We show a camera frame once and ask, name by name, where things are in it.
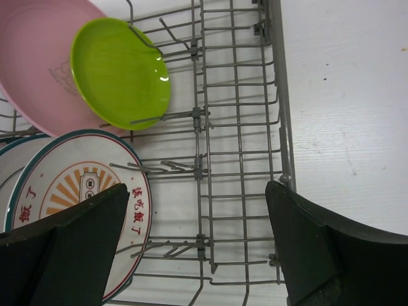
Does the grey wire dish rack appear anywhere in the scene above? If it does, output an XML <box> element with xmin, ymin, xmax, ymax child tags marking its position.
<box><xmin>1</xmin><ymin>1</ymin><xmax>294</xmax><ymax>305</ymax></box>

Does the pink plastic plate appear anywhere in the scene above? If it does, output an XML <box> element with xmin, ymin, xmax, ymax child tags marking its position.
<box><xmin>1</xmin><ymin>1</ymin><xmax>124</xmax><ymax>136</ymax></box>

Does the middle white ceramic plate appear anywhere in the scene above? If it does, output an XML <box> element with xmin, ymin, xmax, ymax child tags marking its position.
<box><xmin>1</xmin><ymin>135</ymin><xmax>53</xmax><ymax>203</ymax></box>

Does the right white printed plate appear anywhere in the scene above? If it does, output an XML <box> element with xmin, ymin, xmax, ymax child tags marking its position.
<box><xmin>4</xmin><ymin>129</ymin><xmax>152</xmax><ymax>303</ymax></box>

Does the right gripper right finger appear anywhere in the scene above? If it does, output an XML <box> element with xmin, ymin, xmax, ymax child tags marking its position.
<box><xmin>265</xmin><ymin>181</ymin><xmax>407</xmax><ymax>305</ymax></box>

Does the green plastic plate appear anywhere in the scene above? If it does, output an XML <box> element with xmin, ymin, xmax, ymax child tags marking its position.
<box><xmin>69</xmin><ymin>17</ymin><xmax>171</xmax><ymax>131</ymax></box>

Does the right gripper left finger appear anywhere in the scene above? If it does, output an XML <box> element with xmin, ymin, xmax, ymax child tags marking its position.
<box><xmin>1</xmin><ymin>184</ymin><xmax>129</xmax><ymax>305</ymax></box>

